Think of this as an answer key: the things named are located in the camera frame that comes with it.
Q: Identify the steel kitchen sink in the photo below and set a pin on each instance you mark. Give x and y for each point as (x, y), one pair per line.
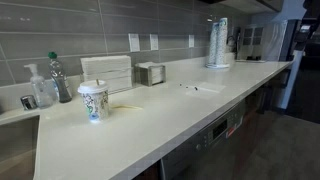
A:
(16, 150)

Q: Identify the metal napkin holder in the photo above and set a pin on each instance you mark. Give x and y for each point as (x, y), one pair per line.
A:
(151, 74)

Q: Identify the patterned paper cup with lid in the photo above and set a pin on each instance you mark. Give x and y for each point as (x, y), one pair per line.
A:
(95, 101)

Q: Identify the white wall outlet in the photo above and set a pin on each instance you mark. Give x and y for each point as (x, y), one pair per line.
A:
(154, 42)
(191, 41)
(134, 42)

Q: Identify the round white tray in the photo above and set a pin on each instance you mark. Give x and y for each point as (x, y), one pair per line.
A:
(216, 66)

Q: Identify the white paper towel stack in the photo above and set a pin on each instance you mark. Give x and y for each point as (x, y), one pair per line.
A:
(106, 71)

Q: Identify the wooden stirrer stick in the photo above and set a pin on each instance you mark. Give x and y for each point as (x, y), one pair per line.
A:
(97, 81)

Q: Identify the white plastic spoon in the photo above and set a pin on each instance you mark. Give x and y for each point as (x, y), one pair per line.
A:
(126, 107)

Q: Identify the stainless steel dishwasher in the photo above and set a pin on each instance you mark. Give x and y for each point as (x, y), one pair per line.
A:
(206, 146)

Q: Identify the black coffee machine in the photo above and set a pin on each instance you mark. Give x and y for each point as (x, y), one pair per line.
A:
(234, 41)

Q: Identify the clear pump soap bottle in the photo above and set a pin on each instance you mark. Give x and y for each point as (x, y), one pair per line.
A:
(40, 90)

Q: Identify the chrome sink fixture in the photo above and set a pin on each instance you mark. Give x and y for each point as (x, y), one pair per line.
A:
(28, 102)

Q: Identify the tall paper cup stack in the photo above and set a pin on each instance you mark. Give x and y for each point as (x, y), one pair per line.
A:
(212, 43)
(222, 40)

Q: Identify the green-capped dish soap bottle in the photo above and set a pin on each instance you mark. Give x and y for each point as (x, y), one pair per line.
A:
(60, 81)

